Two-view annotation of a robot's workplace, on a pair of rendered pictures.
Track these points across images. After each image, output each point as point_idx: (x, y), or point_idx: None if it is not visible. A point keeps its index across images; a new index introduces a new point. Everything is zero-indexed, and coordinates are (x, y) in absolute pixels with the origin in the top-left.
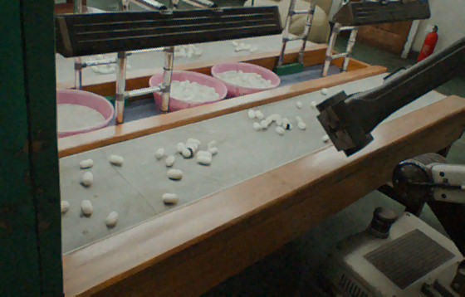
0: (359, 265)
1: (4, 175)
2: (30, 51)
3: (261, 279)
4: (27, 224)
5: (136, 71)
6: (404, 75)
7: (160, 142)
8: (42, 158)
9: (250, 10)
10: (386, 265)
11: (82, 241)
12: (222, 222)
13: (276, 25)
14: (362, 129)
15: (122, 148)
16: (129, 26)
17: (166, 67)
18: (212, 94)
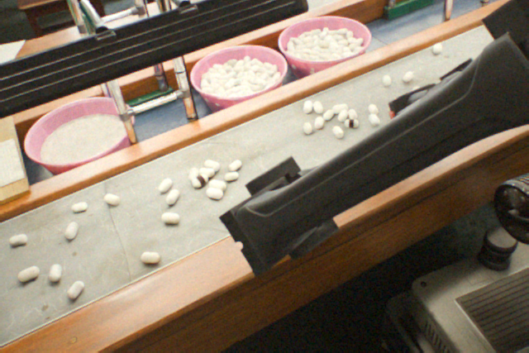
0: (445, 314)
1: None
2: None
3: (370, 283)
4: None
5: (183, 55)
6: (303, 183)
7: (176, 164)
8: None
9: None
10: (488, 317)
11: (37, 320)
12: (190, 301)
13: (296, 2)
14: (259, 255)
15: (129, 179)
16: (54, 69)
17: (176, 70)
18: (272, 75)
